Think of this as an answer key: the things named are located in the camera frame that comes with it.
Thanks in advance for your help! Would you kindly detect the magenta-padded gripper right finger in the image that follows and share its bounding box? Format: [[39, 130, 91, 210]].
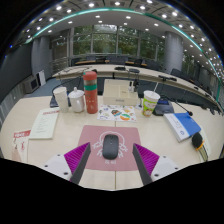
[[132, 143, 181, 186]]

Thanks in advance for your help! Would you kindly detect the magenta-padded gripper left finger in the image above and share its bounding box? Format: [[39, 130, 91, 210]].
[[43, 142, 92, 185]]

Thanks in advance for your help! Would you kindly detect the dark grey computer mouse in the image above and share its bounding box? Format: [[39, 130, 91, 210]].
[[101, 133, 120, 160]]

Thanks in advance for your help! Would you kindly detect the pink printed mouse pad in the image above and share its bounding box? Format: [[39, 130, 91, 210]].
[[77, 124, 142, 172]]

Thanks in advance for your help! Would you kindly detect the white book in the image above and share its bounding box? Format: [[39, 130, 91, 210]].
[[163, 113, 188, 143]]

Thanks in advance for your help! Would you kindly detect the white leaflet with red heading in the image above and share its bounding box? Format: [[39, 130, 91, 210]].
[[28, 107, 61, 140]]

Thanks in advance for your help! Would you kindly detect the colourful sticker sheet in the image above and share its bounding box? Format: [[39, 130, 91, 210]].
[[96, 104, 138, 123]]

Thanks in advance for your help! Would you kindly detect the green printed paper cup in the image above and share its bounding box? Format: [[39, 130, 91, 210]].
[[142, 90, 161, 118]]

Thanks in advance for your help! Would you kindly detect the blue folder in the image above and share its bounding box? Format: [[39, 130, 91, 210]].
[[171, 112, 202, 138]]

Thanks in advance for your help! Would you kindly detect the white lidded ceramic mug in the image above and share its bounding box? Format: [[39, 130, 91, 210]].
[[67, 87, 86, 114]]

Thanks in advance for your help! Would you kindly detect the white paper cup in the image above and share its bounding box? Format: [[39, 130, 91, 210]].
[[52, 86, 70, 113]]

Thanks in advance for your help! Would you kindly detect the red thermos bottle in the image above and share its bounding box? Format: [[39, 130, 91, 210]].
[[82, 70, 99, 115]]

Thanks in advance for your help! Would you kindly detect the beige cardboard box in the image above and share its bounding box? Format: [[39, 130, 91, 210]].
[[102, 78, 140, 107]]

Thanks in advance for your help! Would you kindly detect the white leaning board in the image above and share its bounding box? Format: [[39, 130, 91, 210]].
[[37, 69, 47, 87]]

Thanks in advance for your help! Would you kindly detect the long curved conference desk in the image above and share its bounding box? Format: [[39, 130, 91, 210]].
[[52, 63, 221, 111]]

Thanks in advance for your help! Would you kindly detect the group of dark chairs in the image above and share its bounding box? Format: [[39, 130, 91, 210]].
[[69, 54, 221, 98]]

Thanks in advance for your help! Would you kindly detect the group of ceiling lights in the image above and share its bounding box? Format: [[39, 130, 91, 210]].
[[9, 0, 224, 73]]

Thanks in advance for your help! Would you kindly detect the handheld microphone with orange ring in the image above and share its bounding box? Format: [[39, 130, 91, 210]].
[[191, 131, 210, 163]]

